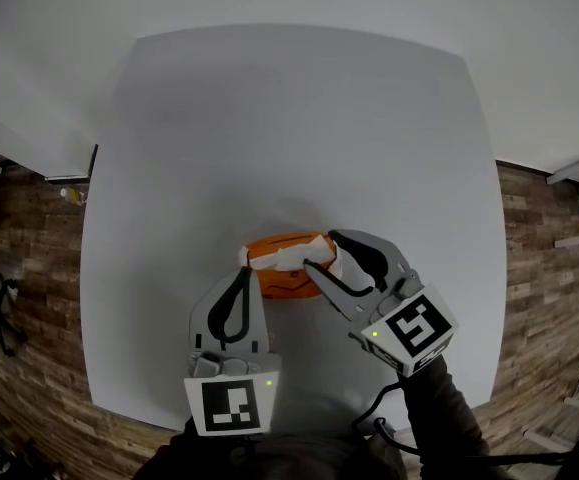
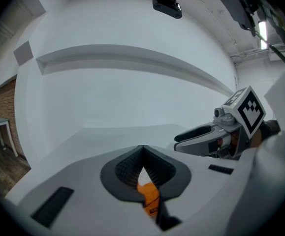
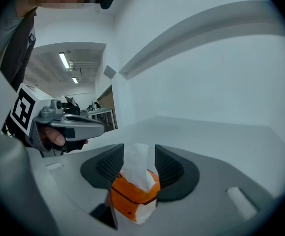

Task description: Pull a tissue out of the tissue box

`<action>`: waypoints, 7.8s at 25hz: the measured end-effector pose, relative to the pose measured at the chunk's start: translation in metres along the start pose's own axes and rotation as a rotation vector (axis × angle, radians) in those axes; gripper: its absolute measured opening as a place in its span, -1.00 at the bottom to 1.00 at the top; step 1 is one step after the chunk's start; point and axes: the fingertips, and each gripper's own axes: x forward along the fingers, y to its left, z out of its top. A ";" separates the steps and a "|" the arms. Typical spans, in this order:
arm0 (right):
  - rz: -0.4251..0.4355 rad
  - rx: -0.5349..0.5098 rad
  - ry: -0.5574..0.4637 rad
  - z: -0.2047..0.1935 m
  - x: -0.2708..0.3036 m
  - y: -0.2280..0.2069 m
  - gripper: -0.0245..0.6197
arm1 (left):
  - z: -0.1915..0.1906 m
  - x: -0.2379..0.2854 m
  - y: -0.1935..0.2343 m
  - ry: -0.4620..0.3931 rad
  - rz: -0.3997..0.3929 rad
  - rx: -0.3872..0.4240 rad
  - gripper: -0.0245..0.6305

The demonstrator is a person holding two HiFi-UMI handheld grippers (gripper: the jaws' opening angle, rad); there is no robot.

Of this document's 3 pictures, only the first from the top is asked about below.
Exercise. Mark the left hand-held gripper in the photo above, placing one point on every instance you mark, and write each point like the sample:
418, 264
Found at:
229, 405

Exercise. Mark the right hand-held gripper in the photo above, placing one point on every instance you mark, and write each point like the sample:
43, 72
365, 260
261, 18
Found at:
419, 325

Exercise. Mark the white tissue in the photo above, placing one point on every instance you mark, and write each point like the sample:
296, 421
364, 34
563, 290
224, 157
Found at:
309, 253

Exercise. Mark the orange tissue pack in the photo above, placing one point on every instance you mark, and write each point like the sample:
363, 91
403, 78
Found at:
284, 283

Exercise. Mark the person's left forearm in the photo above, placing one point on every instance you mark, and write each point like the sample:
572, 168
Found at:
179, 458

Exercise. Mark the person's right forearm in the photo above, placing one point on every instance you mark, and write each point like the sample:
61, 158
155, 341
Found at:
439, 418

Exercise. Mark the person's grey clothed torso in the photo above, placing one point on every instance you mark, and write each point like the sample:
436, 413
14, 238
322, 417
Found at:
294, 460

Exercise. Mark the clear plastic bottle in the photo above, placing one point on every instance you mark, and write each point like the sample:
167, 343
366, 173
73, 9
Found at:
71, 194

